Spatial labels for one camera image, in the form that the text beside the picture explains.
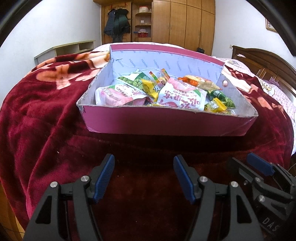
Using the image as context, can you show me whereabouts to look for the round box on shelf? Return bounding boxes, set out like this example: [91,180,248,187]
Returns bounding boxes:
[139,6,149,13]

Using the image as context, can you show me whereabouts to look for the wooden wardrobe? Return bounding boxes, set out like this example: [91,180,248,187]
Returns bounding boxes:
[97,0,215,55]

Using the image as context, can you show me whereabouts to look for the dark red floral blanket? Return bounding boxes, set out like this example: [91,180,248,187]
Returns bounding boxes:
[1,52,294,240]

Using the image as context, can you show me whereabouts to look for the small peach jelly pouch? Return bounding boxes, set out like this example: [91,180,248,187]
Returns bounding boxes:
[95,84,149,107]

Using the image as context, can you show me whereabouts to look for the framed wall picture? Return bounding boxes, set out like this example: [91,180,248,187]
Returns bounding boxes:
[265,19,277,33]

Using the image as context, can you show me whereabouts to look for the yellow candy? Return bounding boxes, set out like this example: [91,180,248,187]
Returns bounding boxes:
[141,79,159,103]
[204,97,227,113]

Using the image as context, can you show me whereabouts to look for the large peach jelly pouch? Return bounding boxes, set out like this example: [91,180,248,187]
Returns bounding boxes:
[157,78,207,111]

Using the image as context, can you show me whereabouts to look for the rice cracker orange pack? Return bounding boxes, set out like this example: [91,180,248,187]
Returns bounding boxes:
[178,75,221,91]

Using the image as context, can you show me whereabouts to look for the green peas snack bag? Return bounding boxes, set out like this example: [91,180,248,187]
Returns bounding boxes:
[118,72,152,93]

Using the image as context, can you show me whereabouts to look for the small green snack bag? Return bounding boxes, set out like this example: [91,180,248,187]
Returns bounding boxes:
[208,90,236,109]

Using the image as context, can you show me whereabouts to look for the pink cardboard box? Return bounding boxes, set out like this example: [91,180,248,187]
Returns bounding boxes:
[77,43,258,136]

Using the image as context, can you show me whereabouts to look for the low white shelf unit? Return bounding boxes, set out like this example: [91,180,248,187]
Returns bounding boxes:
[34,40,95,65]

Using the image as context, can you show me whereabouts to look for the dark hanging coats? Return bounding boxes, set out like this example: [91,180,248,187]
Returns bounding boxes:
[104,8,131,43]

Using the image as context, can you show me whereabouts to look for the red pot on shelf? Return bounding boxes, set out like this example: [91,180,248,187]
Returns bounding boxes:
[134,29,149,38]

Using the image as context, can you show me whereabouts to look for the wooden headboard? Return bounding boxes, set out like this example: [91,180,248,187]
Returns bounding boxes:
[232,45,295,102]

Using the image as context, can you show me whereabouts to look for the black bag by wardrobe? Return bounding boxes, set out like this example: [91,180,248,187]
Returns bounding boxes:
[197,47,205,54]

